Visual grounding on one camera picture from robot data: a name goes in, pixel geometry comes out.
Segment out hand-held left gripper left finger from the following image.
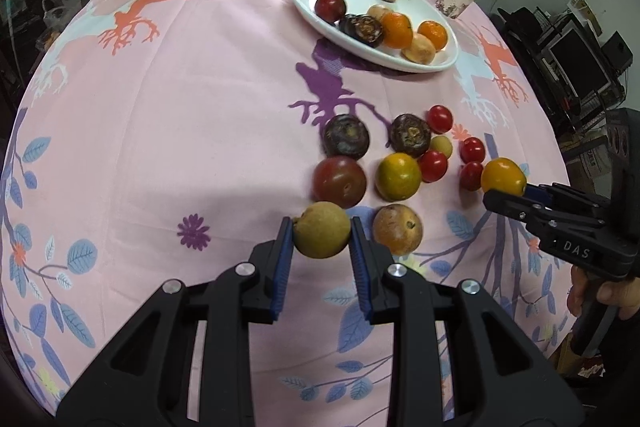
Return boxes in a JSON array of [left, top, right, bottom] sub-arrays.
[[57, 217, 295, 427]]

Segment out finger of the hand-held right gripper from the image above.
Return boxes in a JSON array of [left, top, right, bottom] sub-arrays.
[[524, 183, 608, 210], [481, 188, 568, 240]]

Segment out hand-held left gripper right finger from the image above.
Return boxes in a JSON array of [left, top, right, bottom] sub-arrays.
[[349, 217, 585, 427]]

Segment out yellow-orange tomato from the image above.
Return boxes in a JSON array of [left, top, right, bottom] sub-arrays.
[[481, 158, 528, 198]]

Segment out red cherry tomato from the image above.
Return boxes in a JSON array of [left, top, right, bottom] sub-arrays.
[[426, 105, 454, 134], [417, 150, 449, 184], [459, 161, 485, 192], [459, 137, 486, 164]]

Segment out brown-yellow passion fruit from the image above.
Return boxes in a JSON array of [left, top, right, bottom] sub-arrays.
[[372, 203, 424, 257]]

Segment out large yellow-brown longan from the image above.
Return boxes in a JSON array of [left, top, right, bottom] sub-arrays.
[[292, 201, 352, 259]]

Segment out dark red tomato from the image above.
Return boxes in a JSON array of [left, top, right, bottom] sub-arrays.
[[312, 156, 368, 209]]

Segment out yellow-green tomato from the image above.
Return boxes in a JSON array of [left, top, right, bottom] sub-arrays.
[[375, 153, 423, 202]]

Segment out dark purple water chestnut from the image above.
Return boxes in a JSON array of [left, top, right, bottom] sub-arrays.
[[389, 113, 432, 156], [338, 14, 385, 49], [321, 114, 372, 158]]

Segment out pale yellow passion fruit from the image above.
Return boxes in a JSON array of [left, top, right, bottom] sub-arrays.
[[401, 33, 436, 64]]

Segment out small orange tangerine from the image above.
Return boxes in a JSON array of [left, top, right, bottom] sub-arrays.
[[416, 20, 449, 52]]

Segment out large orange tangerine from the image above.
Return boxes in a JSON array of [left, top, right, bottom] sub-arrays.
[[381, 12, 415, 49]]

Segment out dark red plum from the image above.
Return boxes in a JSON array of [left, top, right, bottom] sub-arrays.
[[314, 0, 347, 25]]

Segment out person's right hand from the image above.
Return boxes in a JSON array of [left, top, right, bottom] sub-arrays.
[[567, 264, 640, 320]]

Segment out cardboard box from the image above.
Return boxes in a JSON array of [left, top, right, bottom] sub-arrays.
[[575, 147, 608, 188]]

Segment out small yellow longan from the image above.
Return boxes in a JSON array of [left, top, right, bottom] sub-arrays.
[[429, 135, 454, 159]]

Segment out black computer monitor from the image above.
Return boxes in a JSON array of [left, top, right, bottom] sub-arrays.
[[542, 27, 613, 95]]

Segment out black speaker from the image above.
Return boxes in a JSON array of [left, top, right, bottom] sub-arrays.
[[602, 32, 632, 70]]

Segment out black cloth bag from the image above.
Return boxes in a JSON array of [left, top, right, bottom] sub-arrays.
[[497, 7, 551, 40]]

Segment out pink printed tablecloth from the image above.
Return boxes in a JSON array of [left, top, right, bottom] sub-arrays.
[[0, 0, 576, 418]]

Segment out white plastic bag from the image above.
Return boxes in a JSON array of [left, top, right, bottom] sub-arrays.
[[41, 0, 71, 30]]

